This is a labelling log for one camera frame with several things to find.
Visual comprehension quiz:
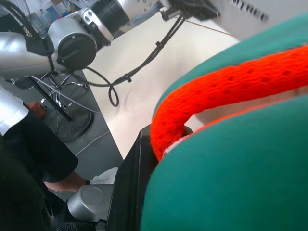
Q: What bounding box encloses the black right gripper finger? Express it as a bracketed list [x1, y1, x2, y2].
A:
[105, 124, 194, 231]

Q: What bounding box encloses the white box with black print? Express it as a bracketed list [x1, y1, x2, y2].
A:
[182, 0, 308, 43]

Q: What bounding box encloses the orange and teal backpack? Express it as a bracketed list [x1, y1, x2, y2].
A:
[141, 13, 308, 231]

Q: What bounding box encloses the crumpled white paper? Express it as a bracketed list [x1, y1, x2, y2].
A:
[88, 167, 119, 186]

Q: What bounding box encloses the black office chair base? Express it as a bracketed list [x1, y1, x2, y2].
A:
[36, 72, 95, 143]

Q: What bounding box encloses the person in black shirt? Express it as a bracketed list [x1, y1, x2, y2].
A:
[0, 102, 79, 231]

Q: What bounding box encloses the small red block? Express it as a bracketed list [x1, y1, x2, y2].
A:
[26, 101, 45, 119]

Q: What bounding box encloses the clear plastic bottle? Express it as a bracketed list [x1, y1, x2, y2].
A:
[31, 8, 52, 39]

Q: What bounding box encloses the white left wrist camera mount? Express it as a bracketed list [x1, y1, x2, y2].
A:
[117, 0, 170, 14]

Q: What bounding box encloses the thin white floor cable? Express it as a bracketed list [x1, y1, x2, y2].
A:
[75, 131, 112, 156]

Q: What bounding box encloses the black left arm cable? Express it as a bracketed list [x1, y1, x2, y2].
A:
[83, 13, 187, 107]

